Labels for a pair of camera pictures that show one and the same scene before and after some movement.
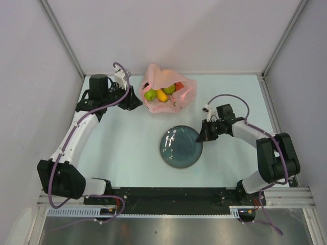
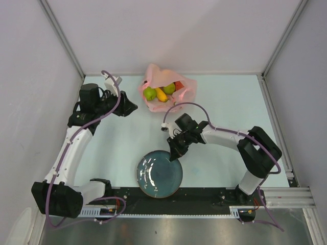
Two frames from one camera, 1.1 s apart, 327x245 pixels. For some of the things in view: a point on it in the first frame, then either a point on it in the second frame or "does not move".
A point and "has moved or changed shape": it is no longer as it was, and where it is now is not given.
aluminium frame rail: x=289 y=197 does not move
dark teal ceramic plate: x=179 y=148 has moved or changed shape
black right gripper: x=205 y=135 to x=177 y=152
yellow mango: x=161 y=95 does not move
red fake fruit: x=179 y=86 does not move
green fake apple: x=170 y=90 does not move
